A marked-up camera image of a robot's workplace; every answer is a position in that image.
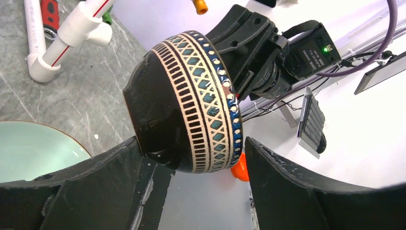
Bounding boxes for black keyboard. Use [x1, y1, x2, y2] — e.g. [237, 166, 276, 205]
[296, 87, 327, 159]

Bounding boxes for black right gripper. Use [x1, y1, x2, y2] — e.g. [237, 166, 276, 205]
[206, 4, 293, 100]

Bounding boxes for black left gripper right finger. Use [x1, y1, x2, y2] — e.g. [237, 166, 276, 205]
[245, 137, 406, 230]

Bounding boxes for white PVC pipe frame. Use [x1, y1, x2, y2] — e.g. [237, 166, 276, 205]
[24, 0, 114, 83]

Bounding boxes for orange round object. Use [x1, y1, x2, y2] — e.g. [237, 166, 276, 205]
[231, 152, 249, 182]

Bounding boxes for teal flower ceramic plate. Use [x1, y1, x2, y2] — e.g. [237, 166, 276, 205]
[0, 121, 91, 183]

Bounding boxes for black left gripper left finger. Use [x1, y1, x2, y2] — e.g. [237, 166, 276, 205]
[0, 137, 157, 230]

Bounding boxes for orange pipe fitting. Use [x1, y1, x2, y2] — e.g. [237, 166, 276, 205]
[192, 0, 208, 15]

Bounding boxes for green pipe fitting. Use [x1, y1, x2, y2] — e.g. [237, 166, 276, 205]
[102, 6, 113, 25]

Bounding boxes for brown patterned ceramic bowl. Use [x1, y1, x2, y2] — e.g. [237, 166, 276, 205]
[123, 30, 243, 173]

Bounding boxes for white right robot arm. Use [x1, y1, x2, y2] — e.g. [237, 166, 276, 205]
[206, 5, 341, 101]

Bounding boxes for red handled adjustable wrench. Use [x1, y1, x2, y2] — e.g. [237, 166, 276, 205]
[40, 0, 59, 41]

